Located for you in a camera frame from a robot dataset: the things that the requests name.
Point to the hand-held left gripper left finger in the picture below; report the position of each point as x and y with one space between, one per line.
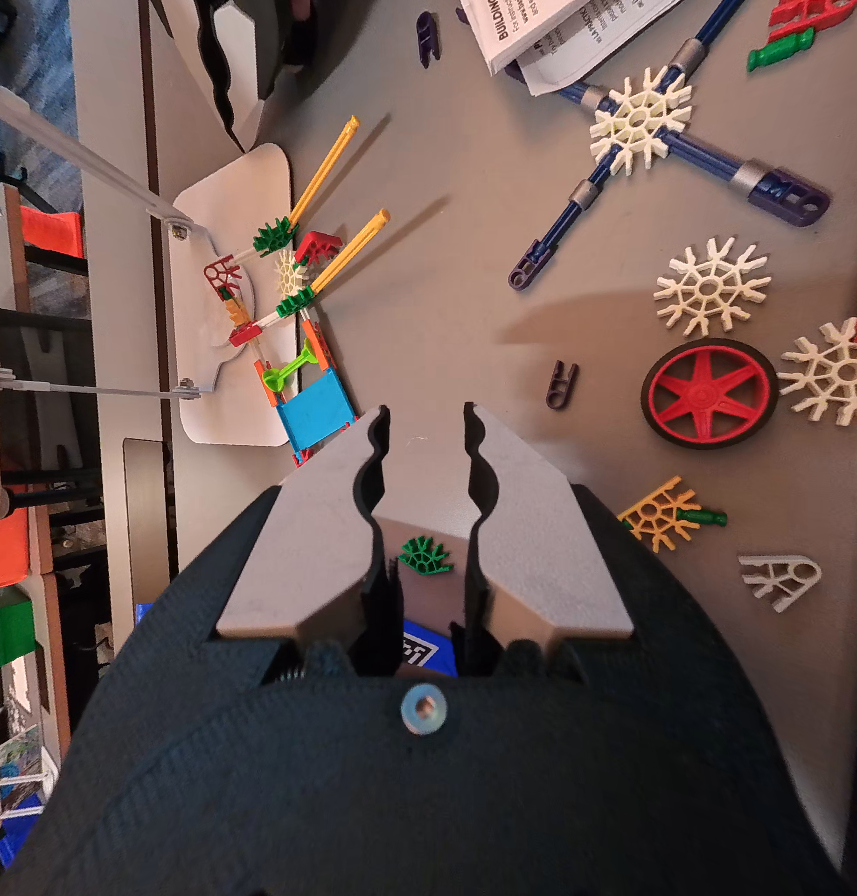
302 560

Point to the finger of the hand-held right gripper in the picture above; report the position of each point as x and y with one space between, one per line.
246 49

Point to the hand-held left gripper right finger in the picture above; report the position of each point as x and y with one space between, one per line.
547 560

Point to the yellow fan connector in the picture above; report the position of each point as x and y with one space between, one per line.
642 514

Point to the green fan connector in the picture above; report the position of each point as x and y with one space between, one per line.
425 560

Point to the blue box with printed tag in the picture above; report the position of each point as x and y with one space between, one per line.
435 637

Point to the colourful toy construction model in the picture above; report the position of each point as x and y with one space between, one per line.
316 406

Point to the purple clip connector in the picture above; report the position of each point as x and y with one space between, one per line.
426 42
558 399

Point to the green short rod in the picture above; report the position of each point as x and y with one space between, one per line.
708 518
778 50

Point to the red wheel with black tyre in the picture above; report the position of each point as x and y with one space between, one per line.
708 395

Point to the grey fan connector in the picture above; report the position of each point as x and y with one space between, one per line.
785 560

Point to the white instruction booklet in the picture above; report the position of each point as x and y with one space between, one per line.
512 28

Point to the orange cloth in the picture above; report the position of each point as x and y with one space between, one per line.
1 553
50 231

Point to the green plastic box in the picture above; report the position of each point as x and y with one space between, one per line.
8 623

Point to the white snowflake connector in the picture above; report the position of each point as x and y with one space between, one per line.
833 371
695 287

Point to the white paper sheet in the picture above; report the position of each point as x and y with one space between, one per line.
610 35

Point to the blue rod cross assembly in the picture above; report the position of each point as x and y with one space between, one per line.
642 122

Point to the red connector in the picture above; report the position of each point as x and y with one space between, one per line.
813 14

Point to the white metal base plate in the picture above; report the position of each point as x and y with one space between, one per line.
211 392

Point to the picture in white frame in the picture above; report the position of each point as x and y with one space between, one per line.
22 756

